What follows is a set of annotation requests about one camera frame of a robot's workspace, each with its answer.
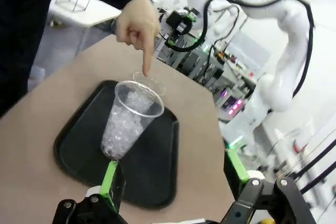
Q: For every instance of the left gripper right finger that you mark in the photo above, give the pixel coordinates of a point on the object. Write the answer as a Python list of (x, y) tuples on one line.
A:
[(237, 166)]

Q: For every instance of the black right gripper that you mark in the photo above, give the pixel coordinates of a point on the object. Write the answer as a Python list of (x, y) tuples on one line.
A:
[(179, 23)]

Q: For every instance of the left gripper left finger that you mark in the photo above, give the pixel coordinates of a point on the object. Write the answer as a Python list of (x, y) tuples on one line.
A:
[(107, 179)]

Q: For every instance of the clear plastic cup with ice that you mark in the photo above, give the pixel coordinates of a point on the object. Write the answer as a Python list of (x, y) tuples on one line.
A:
[(126, 124)]

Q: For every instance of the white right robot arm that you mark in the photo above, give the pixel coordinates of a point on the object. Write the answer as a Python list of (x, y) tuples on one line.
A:
[(294, 37)]

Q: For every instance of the person's right hand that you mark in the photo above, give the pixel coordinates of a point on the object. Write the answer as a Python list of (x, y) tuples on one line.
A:
[(139, 22)]

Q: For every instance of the metal electronics rack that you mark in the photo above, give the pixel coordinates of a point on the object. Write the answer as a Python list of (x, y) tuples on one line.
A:
[(199, 66)]

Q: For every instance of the black serving tray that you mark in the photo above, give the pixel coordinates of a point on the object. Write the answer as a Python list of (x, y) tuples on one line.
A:
[(84, 140)]

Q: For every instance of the white side table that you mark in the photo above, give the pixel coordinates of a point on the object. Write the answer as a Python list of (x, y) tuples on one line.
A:
[(99, 15)]

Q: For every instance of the person's torso black jacket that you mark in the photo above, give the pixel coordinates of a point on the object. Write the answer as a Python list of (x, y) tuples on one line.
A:
[(21, 24)]

